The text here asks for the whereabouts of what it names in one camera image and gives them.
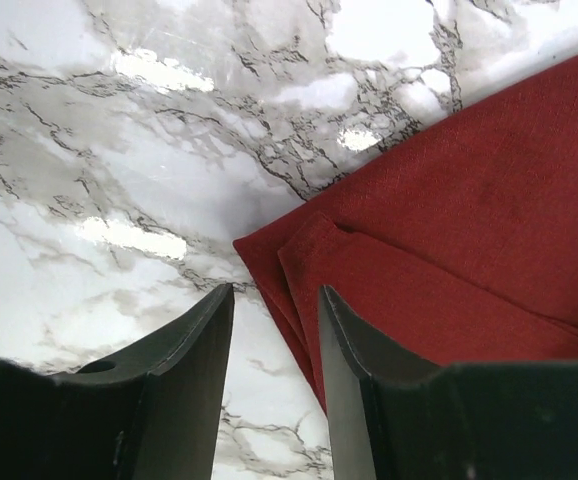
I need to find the dark red cloth napkin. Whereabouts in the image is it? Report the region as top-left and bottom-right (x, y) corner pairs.
(234, 56), (578, 399)

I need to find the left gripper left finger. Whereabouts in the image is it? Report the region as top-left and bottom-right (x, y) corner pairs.
(0, 284), (234, 479)

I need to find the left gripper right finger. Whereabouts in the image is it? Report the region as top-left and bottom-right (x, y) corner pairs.
(318, 286), (578, 479)

